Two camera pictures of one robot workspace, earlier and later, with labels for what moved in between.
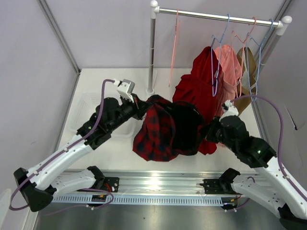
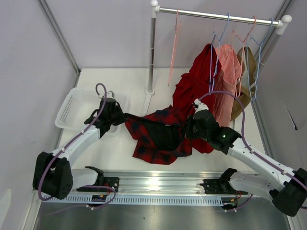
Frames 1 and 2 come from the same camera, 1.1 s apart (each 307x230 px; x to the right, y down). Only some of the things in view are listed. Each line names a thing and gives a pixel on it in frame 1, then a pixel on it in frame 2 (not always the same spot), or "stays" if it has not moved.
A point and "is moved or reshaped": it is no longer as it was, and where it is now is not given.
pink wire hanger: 177,35 stays
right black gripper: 212,132 → 192,129
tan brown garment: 247,80 stays
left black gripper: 140,107 → 122,118
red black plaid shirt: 168,130 is moved or reshaped
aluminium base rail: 163,183 stays
